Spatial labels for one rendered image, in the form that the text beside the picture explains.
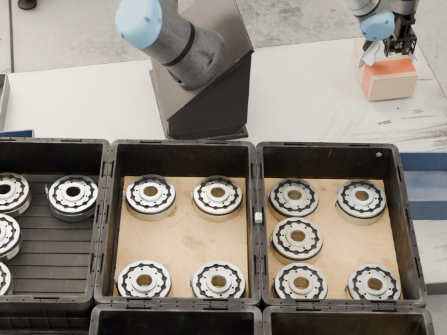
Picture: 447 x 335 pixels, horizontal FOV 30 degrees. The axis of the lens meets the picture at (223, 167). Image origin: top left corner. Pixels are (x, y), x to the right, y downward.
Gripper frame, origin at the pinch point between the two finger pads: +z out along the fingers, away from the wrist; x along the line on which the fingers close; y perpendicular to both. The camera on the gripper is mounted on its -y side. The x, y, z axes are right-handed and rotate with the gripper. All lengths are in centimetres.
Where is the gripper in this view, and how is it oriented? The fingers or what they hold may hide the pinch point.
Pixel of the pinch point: (384, 62)
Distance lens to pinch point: 222.5
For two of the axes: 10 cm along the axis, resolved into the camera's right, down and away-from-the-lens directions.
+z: -0.3, 6.6, 7.5
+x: 9.8, -1.2, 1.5
